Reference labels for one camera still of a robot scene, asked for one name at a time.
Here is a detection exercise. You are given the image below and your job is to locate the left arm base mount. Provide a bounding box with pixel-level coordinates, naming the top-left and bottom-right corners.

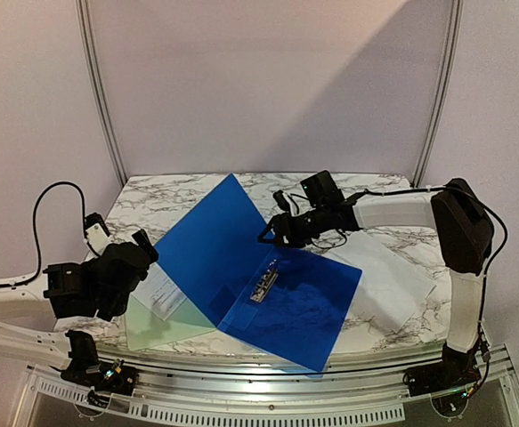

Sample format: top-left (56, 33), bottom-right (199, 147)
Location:
top-left (60, 330), bottom-right (138, 409)

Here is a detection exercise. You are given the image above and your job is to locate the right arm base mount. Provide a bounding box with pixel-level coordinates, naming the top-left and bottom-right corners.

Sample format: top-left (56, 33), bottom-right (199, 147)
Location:
top-left (402, 340), bottom-right (491, 418)

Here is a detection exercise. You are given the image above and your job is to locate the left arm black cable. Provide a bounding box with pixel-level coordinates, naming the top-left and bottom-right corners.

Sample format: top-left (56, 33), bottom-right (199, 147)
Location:
top-left (0, 180), bottom-right (86, 293)

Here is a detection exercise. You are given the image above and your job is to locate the aluminium corner post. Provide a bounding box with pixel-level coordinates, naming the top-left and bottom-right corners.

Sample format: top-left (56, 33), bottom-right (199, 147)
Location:
top-left (410, 0), bottom-right (464, 187)
top-left (76, 0), bottom-right (128, 188)

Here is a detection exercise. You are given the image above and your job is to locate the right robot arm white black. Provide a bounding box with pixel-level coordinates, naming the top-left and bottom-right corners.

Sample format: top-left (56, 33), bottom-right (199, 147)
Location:
top-left (257, 170), bottom-right (495, 388)

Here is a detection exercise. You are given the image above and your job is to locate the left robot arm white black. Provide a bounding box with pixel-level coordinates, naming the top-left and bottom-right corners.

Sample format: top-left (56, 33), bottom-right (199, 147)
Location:
top-left (0, 213), bottom-right (158, 386)

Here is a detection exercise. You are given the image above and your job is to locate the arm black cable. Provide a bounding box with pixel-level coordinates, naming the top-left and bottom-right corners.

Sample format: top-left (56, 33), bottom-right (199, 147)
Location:
top-left (0, 180), bottom-right (86, 293)
top-left (363, 184), bottom-right (509, 277)

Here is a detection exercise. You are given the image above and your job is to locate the left aluminium corner post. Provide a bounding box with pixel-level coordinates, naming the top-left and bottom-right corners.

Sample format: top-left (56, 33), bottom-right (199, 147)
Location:
top-left (76, 0), bottom-right (128, 188)

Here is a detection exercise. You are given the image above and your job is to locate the green translucent clipboard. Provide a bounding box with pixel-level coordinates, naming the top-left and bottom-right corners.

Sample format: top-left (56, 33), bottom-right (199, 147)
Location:
top-left (124, 296), bottom-right (215, 351)

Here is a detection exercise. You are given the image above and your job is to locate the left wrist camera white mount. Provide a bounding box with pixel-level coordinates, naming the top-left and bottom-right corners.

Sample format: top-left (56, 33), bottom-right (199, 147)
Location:
top-left (85, 223), bottom-right (110, 256)

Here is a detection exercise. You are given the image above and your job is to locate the metal folder clip mechanism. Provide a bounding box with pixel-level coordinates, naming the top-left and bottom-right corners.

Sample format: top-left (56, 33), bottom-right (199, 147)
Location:
top-left (250, 259), bottom-right (279, 303)

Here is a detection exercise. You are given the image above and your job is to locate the right aluminium corner post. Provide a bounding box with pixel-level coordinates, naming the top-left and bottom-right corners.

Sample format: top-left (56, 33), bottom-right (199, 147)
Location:
top-left (410, 0), bottom-right (464, 187)

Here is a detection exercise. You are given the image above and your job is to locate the printed white paper sheet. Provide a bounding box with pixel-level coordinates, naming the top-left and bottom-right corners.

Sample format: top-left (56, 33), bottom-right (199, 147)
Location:
top-left (132, 263), bottom-right (186, 320)

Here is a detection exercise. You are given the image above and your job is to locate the aluminium front rail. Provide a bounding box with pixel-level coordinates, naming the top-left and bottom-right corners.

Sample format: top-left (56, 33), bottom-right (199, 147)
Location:
top-left (15, 346), bottom-right (519, 426)

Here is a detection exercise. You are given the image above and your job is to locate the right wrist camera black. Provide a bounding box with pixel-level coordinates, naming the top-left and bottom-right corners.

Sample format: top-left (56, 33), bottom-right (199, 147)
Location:
top-left (272, 190), bottom-right (300, 217)

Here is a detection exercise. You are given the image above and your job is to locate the blue file folder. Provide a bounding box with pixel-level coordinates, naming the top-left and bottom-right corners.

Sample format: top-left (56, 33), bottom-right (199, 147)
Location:
top-left (155, 174), bottom-right (362, 372)

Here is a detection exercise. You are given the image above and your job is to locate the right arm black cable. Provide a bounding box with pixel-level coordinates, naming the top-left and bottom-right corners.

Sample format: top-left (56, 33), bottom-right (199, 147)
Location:
top-left (363, 184), bottom-right (509, 277)

